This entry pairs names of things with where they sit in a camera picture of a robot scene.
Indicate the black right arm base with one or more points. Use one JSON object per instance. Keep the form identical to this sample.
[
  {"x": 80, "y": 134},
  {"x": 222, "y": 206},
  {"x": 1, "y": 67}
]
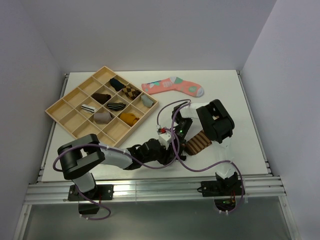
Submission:
[{"x": 231, "y": 189}]

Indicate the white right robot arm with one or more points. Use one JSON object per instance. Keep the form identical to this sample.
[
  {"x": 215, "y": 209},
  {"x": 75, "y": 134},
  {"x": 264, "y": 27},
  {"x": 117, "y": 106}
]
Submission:
[{"x": 217, "y": 130}]

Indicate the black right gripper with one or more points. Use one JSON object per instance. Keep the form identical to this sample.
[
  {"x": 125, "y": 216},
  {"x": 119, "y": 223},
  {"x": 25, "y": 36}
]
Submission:
[{"x": 178, "y": 145}]

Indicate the brown argyle rolled sock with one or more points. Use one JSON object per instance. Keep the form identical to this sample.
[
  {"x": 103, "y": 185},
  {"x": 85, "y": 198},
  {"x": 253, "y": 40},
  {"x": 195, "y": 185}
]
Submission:
[{"x": 131, "y": 92}]

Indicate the brown striped sock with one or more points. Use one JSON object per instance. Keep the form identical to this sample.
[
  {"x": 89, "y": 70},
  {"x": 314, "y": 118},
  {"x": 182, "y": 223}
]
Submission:
[{"x": 197, "y": 143}]

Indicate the dark brown rolled sock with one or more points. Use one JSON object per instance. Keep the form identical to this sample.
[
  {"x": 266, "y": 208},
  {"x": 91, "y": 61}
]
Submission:
[{"x": 101, "y": 97}]

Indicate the aluminium front rail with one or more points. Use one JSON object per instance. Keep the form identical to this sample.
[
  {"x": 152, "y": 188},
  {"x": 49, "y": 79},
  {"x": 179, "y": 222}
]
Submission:
[{"x": 146, "y": 190}]

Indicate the black striped rolled sock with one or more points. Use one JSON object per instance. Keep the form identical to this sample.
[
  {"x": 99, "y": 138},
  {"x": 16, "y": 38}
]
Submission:
[{"x": 116, "y": 106}]

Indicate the beige grey rolled sock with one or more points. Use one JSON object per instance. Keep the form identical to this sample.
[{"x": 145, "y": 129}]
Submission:
[{"x": 102, "y": 118}]

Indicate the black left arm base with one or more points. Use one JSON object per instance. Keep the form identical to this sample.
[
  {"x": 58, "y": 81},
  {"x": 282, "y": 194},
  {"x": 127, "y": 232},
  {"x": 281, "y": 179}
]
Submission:
[{"x": 90, "y": 202}]

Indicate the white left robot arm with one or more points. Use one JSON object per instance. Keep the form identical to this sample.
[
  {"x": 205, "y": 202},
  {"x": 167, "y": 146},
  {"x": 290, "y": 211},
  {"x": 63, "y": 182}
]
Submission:
[{"x": 77, "y": 158}]

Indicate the wooden compartment tray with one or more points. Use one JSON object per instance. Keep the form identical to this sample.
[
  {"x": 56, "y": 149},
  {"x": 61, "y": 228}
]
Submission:
[{"x": 68, "y": 114}]

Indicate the white black rolled sock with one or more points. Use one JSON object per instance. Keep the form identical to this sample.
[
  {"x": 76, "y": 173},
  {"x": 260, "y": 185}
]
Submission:
[{"x": 88, "y": 108}]

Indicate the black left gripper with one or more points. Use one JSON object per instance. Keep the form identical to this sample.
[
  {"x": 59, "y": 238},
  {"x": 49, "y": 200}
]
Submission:
[{"x": 168, "y": 156}]

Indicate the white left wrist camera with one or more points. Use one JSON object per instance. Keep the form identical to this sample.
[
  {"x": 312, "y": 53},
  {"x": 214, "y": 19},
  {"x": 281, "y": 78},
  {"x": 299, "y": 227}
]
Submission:
[{"x": 164, "y": 137}]

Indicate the dark navy rolled sock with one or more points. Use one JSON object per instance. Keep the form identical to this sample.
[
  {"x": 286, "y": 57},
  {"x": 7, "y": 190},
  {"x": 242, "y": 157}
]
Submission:
[{"x": 116, "y": 84}]

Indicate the mustard rolled sock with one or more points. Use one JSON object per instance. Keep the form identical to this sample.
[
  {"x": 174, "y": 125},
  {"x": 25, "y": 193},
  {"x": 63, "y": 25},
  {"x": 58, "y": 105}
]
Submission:
[{"x": 129, "y": 118}]

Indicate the pink patterned sock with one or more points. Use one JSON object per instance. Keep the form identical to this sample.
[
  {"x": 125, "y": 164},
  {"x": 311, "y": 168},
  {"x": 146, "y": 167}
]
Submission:
[{"x": 174, "y": 84}]

